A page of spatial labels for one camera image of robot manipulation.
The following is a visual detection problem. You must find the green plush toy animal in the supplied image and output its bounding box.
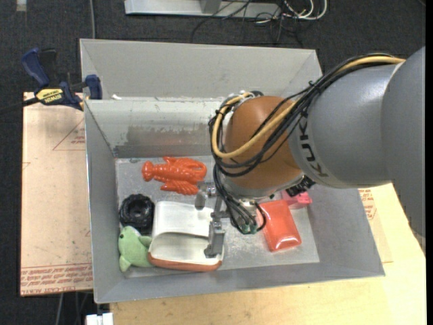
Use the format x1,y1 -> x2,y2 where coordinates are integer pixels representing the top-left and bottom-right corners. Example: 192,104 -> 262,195
117,225 -> 154,273

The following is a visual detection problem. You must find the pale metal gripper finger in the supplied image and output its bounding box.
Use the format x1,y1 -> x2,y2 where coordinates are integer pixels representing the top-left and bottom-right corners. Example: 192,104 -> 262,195
203,220 -> 227,259
194,183 -> 217,211

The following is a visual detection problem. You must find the grey metal bin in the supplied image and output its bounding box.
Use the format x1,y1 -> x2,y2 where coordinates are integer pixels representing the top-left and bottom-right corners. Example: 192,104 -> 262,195
79,38 -> 386,305

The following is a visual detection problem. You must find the orange-red soft packet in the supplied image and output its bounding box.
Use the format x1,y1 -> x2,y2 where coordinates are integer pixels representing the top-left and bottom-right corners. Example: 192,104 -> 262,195
256,199 -> 303,253

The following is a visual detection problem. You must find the black ribbed rubber ring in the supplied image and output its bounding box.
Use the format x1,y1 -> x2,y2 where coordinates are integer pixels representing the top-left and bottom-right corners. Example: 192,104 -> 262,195
118,193 -> 156,232

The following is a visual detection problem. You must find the orange toy lobster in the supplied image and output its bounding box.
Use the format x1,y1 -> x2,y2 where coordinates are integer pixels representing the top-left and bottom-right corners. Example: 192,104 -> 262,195
141,156 -> 208,196

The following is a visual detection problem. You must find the white shoe with brown sole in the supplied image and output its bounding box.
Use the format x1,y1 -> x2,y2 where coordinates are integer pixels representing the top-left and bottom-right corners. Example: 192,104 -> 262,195
147,200 -> 225,273

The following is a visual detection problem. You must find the pink block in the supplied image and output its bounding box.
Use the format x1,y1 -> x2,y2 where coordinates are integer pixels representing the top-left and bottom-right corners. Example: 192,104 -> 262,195
280,187 -> 313,211

